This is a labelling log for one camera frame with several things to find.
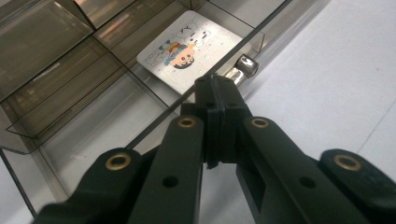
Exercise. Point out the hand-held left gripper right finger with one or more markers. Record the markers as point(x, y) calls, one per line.
point(267, 149)

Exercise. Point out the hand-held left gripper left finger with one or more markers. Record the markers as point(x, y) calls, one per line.
point(183, 149)

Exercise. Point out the white card with cartoon print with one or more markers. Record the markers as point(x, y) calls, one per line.
point(162, 59)

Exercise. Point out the smoky drawer with chrome knob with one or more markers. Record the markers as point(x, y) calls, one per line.
point(93, 124)

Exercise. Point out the white table mat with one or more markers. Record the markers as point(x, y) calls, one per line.
point(327, 77)

